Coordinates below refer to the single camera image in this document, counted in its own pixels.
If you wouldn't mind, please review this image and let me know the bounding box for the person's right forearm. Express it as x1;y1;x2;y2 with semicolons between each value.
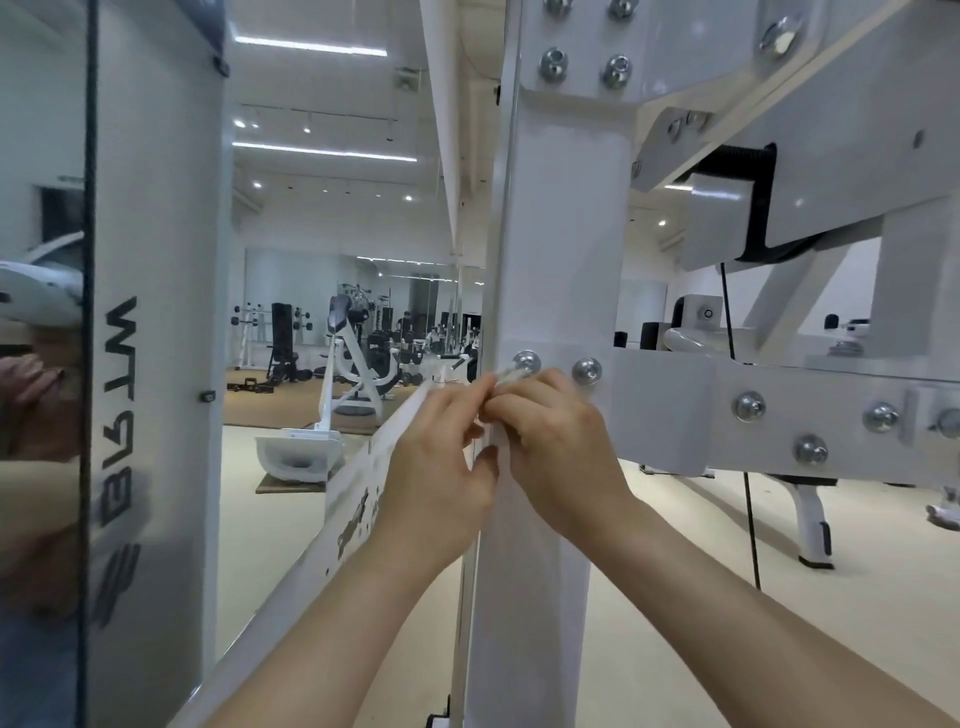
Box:
569;494;960;728

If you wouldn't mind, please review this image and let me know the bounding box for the white cleaning wipe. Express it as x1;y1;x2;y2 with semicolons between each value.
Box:
479;363;526;451

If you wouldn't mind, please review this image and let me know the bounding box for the person's left hand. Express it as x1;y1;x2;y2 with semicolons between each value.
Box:
371;373;502;580

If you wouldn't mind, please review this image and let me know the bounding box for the person's right hand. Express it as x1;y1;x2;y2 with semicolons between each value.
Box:
482;367;639;541

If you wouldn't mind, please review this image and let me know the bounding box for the white gym machine frame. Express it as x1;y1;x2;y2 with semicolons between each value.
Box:
0;0;960;728

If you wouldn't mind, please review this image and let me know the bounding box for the thin black steel cable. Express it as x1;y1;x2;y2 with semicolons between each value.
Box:
718;262;763;594

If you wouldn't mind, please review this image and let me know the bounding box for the person's left forearm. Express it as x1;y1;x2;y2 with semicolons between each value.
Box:
202;524;481;728

